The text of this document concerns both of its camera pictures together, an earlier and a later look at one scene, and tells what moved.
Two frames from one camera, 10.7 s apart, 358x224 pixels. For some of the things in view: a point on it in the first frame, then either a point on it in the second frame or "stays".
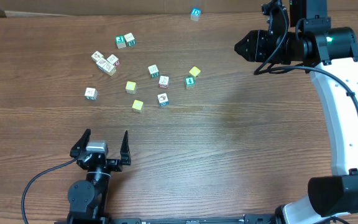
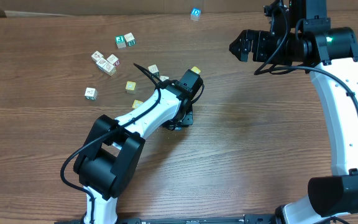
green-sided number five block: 153,71 stays
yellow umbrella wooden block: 131,87 stays
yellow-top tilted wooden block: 194,71 stays
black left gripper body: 110,164 -> 184,117
